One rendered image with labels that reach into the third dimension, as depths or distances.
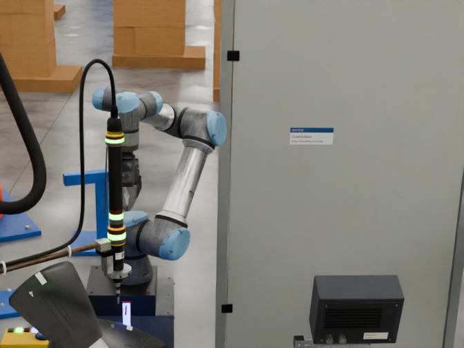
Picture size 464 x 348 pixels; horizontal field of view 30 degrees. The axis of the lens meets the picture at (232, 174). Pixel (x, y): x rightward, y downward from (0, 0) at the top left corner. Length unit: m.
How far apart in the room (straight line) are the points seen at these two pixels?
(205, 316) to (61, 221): 1.74
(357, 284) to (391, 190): 1.53
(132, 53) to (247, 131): 7.60
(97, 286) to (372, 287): 0.94
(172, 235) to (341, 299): 0.61
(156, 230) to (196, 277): 2.62
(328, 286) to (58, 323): 0.85
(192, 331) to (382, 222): 1.32
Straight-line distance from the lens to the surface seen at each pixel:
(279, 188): 4.06
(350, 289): 2.65
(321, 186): 4.08
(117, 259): 2.18
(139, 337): 2.51
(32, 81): 10.13
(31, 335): 2.74
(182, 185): 2.92
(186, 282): 5.44
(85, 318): 2.26
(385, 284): 2.69
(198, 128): 2.96
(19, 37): 10.17
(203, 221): 6.33
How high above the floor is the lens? 2.41
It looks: 19 degrees down
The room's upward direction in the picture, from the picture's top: 1 degrees clockwise
